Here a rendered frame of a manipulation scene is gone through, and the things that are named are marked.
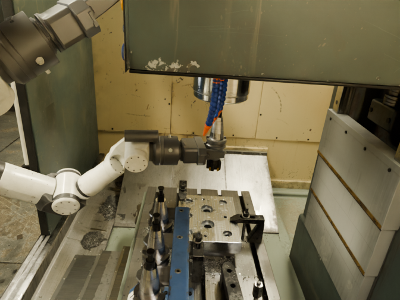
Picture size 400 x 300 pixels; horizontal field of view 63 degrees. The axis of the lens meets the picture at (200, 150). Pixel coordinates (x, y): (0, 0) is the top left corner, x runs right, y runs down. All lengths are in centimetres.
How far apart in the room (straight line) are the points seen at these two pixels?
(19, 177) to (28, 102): 35
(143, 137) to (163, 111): 110
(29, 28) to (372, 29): 55
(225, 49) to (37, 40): 29
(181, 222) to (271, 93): 133
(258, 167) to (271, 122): 29
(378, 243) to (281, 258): 79
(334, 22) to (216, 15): 20
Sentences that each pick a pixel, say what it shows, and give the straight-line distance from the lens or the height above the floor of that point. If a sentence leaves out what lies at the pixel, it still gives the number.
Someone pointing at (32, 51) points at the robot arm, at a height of 166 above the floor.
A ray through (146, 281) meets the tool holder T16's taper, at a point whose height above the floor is 127.
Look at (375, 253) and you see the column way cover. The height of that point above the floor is 115.
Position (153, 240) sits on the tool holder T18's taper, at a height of 127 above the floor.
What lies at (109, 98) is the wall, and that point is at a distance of 205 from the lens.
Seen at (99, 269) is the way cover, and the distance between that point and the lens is 147.
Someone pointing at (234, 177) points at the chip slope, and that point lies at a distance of 201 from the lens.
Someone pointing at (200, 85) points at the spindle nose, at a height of 154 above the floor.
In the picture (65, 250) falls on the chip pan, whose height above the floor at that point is 67.
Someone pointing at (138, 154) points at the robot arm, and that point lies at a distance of 91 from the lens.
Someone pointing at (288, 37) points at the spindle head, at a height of 170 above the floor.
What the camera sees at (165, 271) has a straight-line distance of 75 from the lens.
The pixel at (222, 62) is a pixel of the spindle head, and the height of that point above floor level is 165.
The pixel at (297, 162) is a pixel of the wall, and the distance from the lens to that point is 226.
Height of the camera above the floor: 175
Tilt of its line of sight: 25 degrees down
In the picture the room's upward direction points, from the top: 4 degrees clockwise
